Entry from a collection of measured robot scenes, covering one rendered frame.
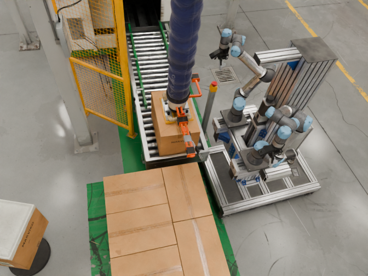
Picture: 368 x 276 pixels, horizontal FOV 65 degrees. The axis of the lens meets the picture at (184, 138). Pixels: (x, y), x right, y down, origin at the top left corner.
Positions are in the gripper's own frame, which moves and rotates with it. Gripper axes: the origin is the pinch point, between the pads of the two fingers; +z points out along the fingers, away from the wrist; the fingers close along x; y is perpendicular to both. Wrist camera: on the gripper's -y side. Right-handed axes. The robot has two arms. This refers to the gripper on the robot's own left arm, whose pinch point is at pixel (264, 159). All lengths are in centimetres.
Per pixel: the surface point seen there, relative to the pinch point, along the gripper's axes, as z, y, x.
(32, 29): 152, -199, 402
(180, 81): 6, -35, 93
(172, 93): 24, -41, 97
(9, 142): 152, -228, 172
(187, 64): -12, -31, 93
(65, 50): -4, -125, 139
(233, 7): 103, 140, 340
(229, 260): 152, -6, -37
